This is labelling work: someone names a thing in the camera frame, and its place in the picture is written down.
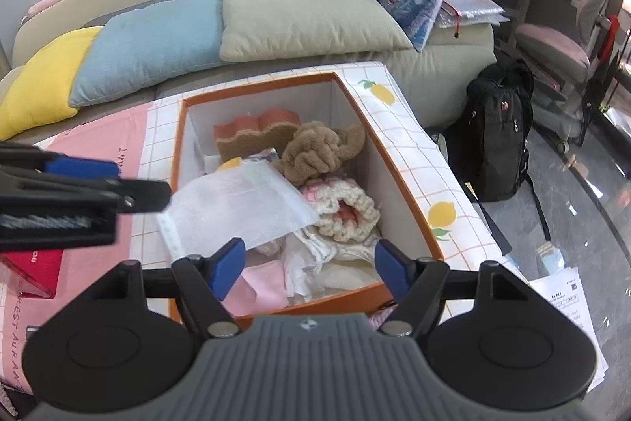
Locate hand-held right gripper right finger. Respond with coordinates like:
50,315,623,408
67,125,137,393
373,238,533,338

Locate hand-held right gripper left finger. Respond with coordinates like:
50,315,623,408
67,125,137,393
93,238,246,338

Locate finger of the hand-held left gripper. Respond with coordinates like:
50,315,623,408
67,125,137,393
0,142,122,186
0,177,173,251

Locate yellow silver wet wipes packet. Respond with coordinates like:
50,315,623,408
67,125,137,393
216,147,281,172

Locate lemon print storage box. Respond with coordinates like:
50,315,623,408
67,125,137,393
138,61,513,334

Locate pink table mat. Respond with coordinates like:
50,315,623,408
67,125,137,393
0,100,174,403

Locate pink cloth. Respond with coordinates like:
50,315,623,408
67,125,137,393
224,263,289,318

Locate white crumpled cloth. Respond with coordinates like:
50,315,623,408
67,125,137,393
280,224,381,304

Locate pink white crochet piece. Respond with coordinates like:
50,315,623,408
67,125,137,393
299,176,382,245

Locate yellow pillow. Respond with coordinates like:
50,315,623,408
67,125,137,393
0,25,105,142

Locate red box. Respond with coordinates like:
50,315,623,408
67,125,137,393
0,248,65,300

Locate orange sponge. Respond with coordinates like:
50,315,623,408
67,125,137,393
213,109,302,161

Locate light blue pillow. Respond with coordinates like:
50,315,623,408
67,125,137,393
69,0,226,108

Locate brown plush scrunchie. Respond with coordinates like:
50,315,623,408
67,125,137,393
273,120,367,185

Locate blue white packet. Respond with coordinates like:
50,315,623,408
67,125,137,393
534,242,569,275

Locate black backpack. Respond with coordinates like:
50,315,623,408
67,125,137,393
442,58,554,245

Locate white printed papers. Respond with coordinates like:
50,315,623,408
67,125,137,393
529,265,610,398

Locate beige pillow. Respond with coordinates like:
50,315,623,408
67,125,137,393
219,0,414,63

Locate pink grey desk chair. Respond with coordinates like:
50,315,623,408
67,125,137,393
515,0,620,155

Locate clear plastic document folder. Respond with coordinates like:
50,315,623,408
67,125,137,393
436,0,512,30

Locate red hanging strap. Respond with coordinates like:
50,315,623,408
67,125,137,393
608,13,623,53

